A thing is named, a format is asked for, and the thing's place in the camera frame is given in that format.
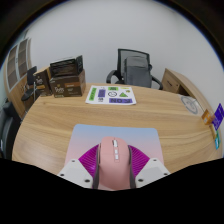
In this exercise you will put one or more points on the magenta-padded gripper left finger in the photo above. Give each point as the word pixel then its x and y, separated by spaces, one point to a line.
pixel 85 160

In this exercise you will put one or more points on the purple standing sign card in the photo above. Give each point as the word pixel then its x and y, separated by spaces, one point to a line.
pixel 218 116

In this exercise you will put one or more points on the small black swivel chair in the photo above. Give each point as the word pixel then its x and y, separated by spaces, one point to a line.
pixel 30 81

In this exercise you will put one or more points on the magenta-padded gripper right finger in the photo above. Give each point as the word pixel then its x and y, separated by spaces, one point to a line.
pixel 141 161

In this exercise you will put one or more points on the large brown printed carton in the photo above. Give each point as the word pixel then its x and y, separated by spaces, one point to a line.
pixel 68 83

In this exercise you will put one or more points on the small brown printed carton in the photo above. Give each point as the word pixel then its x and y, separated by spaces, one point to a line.
pixel 42 83

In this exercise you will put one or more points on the small blue box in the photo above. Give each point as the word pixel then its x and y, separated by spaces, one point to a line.
pixel 217 140

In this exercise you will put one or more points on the pink computer mouse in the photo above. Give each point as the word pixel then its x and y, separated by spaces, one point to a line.
pixel 114 163

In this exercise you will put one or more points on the wooden side cabinet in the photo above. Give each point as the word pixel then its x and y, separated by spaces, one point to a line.
pixel 180 81

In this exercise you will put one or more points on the black mesh office chair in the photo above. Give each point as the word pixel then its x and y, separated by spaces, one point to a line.
pixel 131 52

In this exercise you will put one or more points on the grey backpack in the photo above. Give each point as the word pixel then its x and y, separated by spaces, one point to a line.
pixel 137 71

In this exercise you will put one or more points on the pink and blue mouse pad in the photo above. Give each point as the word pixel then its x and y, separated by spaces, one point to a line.
pixel 113 131

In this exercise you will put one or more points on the black padded armchair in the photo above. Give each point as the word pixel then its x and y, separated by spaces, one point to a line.
pixel 8 130

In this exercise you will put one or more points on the white sticker sheet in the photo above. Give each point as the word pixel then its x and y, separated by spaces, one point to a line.
pixel 111 95

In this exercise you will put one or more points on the wooden shelf unit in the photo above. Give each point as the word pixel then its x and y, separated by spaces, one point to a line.
pixel 16 63

